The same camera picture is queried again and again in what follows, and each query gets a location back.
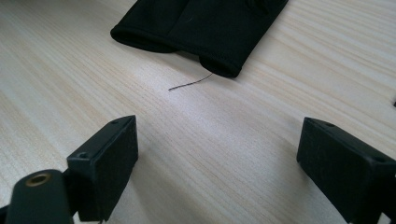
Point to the black garment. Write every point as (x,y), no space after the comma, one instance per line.
(214,28)

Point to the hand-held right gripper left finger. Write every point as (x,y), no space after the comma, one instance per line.
(104,169)

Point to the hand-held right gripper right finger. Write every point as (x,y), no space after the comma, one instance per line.
(345,171)

